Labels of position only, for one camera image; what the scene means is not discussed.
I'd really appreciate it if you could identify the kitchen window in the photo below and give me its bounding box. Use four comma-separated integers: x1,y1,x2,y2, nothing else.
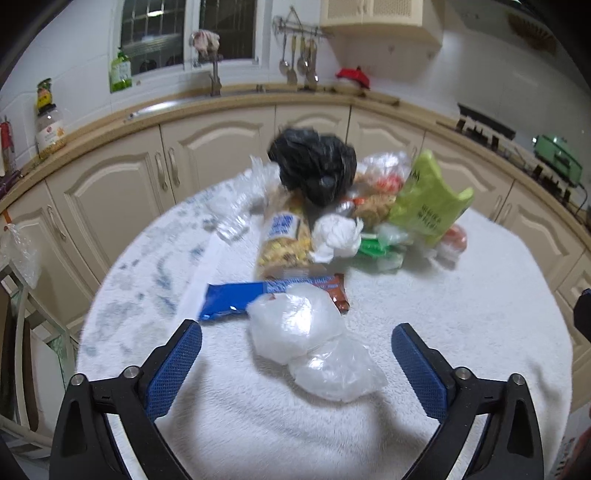
119,0,259,75

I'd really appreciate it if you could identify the clear plastic bottle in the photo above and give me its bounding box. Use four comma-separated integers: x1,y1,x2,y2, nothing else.
208,157,278,243

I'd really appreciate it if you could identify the blue snack wrapper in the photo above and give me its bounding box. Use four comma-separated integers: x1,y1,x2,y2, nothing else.
198,276,335,325

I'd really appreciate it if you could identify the red pot lid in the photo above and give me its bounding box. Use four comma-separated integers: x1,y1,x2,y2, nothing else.
335,67,372,88

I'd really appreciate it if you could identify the red handled utensil set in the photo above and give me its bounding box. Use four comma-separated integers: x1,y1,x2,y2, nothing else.
0,115,16,178

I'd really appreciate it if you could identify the purple tray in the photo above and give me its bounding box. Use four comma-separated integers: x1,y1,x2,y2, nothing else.
0,170,23,197

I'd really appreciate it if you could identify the black gas stove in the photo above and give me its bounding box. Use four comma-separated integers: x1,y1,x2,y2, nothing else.
455,117,578,204

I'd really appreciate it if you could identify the light green plastic bag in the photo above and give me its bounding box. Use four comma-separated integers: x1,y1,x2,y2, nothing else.
388,150,475,247

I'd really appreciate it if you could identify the glass jar white lid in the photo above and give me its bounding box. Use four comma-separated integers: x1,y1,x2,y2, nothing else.
35,104,66,160

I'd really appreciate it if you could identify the black induction cooker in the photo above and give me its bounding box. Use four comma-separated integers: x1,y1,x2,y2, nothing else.
457,102,517,140

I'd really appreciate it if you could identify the metal skimmer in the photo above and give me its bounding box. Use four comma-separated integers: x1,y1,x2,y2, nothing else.
305,39,320,91

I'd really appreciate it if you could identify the milky white plastic bag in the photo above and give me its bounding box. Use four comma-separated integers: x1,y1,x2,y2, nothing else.
247,282,348,366

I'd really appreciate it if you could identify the yellow cap sauce bottle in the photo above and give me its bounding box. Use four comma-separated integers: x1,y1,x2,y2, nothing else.
36,78,55,112

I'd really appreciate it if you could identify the pink rag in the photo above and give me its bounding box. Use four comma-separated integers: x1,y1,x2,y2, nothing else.
191,29,221,52

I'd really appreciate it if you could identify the green dish soap bottle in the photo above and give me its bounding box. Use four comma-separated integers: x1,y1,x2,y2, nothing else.
109,47,133,93

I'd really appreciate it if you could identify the brown snack wrapper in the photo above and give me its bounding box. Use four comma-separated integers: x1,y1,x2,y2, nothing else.
323,273,351,315

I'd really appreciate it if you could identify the white metal frame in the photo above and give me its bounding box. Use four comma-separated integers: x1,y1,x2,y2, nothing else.
0,258,79,455

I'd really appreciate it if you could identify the white towel table cover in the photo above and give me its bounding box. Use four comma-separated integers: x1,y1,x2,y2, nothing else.
76,171,580,480

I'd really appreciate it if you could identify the clear bag with red food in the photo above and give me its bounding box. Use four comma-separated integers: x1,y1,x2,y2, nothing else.
342,152,413,232

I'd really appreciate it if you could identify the red and clear packet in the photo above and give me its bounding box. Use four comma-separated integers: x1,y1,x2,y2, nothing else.
434,224,468,269

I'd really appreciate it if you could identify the cream lattice upper cabinet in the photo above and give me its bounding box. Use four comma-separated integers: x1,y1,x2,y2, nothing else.
320,0,444,45

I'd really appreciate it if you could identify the steel sink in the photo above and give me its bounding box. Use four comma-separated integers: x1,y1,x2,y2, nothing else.
124,95,278,121

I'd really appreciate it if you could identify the hanging clear plastic bag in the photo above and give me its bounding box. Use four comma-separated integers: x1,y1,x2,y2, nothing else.
0,224,40,289

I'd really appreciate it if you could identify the metal spatula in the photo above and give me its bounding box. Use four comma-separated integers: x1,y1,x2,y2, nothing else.
287,36,299,85

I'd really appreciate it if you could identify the yellow snack bag blue label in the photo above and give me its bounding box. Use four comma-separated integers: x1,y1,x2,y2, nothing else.
255,189,320,280

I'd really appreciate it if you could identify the metal faucet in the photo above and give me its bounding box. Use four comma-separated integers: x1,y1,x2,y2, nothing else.
191,50,223,97

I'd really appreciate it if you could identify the cream kitchen cabinet unit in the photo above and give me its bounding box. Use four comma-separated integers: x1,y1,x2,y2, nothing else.
0,83,591,416

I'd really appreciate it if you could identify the black power cable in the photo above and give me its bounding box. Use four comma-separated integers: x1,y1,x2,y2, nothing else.
566,184,591,219

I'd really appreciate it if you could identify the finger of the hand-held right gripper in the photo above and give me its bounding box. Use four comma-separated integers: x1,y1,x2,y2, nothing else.
574,288,591,344

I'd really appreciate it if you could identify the white crumpled plastic bag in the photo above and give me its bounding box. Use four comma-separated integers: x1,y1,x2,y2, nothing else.
310,215,364,264

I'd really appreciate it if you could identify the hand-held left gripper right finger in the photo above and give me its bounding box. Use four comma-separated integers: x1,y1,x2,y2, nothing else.
391,322,546,480

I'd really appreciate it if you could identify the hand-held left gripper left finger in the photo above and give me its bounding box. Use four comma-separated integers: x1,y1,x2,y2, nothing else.
48,318,204,480

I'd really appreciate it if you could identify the black plastic bag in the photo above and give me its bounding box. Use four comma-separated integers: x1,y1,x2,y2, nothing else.
268,128,358,206

